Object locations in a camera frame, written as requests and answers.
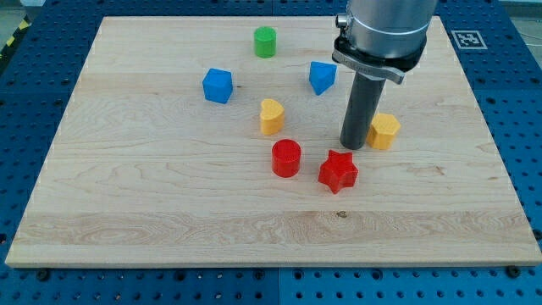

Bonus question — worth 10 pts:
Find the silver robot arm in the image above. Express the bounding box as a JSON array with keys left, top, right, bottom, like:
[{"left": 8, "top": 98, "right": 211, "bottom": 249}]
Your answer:
[{"left": 332, "top": 0, "right": 437, "bottom": 85}]

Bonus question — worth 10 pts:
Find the yellow heart block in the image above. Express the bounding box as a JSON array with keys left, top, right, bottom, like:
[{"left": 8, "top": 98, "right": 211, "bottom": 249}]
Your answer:
[{"left": 259, "top": 98, "right": 285, "bottom": 135}]

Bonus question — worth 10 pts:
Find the red cylinder block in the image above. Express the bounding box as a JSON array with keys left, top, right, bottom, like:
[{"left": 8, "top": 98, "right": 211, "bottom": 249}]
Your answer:
[{"left": 272, "top": 139, "right": 301, "bottom": 178}]

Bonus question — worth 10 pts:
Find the red star block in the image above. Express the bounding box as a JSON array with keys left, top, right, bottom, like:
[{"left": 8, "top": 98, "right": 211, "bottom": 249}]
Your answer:
[{"left": 318, "top": 150, "right": 359, "bottom": 194}]

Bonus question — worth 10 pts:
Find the wooden board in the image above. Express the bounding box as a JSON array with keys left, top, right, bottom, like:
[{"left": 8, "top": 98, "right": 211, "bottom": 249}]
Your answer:
[{"left": 6, "top": 17, "right": 541, "bottom": 269}]

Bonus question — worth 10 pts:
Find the blue cube block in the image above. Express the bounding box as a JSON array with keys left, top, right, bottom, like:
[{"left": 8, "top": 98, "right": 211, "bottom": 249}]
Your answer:
[{"left": 202, "top": 68, "right": 233, "bottom": 104}]

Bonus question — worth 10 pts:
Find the blue pentagon block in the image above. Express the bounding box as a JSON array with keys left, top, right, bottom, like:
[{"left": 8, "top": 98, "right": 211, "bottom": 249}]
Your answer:
[{"left": 309, "top": 61, "right": 337, "bottom": 96}]

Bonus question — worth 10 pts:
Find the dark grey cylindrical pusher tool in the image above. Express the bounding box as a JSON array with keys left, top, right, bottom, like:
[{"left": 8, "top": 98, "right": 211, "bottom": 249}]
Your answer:
[{"left": 340, "top": 74, "right": 385, "bottom": 150}]

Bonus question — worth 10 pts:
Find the green cylinder block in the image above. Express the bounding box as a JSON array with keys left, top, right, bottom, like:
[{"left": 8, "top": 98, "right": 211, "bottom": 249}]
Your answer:
[{"left": 253, "top": 26, "right": 277, "bottom": 58}]

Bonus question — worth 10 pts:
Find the yellow hexagon block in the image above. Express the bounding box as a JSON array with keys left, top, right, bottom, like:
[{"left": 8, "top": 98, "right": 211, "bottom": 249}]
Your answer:
[{"left": 366, "top": 113, "right": 401, "bottom": 150}]

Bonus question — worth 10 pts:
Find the white fiducial marker tag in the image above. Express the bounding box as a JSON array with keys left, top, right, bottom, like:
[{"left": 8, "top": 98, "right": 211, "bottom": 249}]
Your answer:
[{"left": 451, "top": 30, "right": 487, "bottom": 50}]

